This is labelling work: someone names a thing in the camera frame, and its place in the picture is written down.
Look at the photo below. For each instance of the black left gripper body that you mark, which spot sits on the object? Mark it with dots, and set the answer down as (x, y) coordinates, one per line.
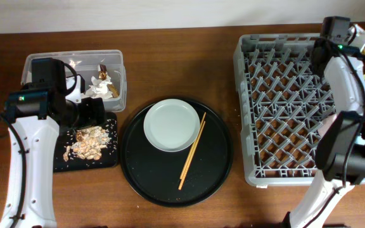
(89, 114)

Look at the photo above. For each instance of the white tissue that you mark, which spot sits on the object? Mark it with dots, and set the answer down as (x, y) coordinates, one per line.
(99, 89)

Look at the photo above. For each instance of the grey round plate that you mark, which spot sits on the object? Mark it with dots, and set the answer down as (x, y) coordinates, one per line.
(171, 125)

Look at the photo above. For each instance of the wooden chopstick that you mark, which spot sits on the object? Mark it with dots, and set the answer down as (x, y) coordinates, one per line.
(190, 159)
(192, 148)

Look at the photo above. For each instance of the pink cup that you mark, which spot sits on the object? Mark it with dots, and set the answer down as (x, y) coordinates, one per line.
(326, 124)

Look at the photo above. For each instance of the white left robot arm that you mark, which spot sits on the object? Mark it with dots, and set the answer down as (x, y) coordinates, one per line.
(35, 115)

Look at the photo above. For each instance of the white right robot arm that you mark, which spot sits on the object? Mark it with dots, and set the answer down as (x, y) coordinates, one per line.
(338, 56)

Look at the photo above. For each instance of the clear plastic waste bin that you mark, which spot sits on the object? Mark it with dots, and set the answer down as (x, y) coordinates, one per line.
(86, 64)

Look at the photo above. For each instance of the grey dishwasher rack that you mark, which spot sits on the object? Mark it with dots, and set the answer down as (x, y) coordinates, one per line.
(283, 105)

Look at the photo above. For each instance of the food scraps and rice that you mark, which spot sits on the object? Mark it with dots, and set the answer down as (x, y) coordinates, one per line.
(88, 145)

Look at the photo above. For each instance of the black rectangular tray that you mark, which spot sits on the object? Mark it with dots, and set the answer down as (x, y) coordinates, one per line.
(109, 155)

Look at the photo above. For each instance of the brown wrapper scrap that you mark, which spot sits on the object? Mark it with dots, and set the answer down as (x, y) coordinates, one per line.
(104, 76)

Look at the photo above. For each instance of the round black serving tray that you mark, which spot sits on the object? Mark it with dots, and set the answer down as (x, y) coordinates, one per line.
(154, 174)

